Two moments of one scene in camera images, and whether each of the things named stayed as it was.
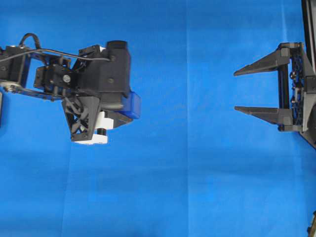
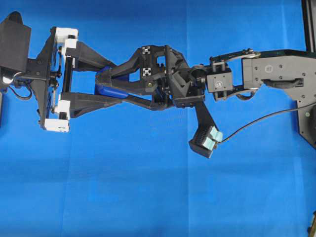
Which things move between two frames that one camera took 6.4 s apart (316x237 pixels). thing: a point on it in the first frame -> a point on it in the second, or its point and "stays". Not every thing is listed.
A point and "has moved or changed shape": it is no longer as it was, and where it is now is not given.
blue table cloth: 190,165 stays
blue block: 132,104 has moved or changed shape
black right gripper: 296,87 -> 166,76
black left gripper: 78,86 -> 53,114
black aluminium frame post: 308,9 stays
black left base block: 1,108 stays
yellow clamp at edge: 311,230 stays
